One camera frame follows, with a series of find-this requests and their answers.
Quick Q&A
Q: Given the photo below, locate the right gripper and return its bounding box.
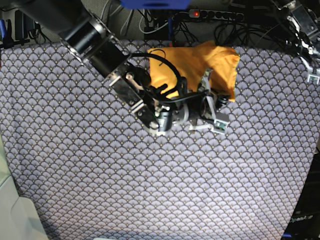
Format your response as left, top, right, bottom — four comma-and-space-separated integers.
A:
172, 68, 230, 135

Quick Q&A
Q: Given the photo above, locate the yellow T-shirt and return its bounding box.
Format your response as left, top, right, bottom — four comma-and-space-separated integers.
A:
148, 41, 240, 102

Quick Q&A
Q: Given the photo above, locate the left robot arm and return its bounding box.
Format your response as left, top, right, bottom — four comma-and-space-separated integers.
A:
271, 0, 320, 85

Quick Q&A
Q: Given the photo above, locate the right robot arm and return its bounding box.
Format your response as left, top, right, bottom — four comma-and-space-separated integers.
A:
13, 0, 230, 136

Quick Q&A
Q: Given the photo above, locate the black power strip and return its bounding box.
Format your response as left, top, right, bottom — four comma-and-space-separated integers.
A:
188, 9, 245, 22

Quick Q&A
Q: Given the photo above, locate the blue fan-pattern tablecloth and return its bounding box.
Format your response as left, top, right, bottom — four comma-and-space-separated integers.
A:
0, 44, 320, 240

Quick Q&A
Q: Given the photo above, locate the black OpenArm base box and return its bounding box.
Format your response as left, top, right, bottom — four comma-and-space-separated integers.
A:
281, 153, 320, 240

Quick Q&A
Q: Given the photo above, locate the white plastic bin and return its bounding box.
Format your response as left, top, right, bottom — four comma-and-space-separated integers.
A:
0, 143, 48, 240

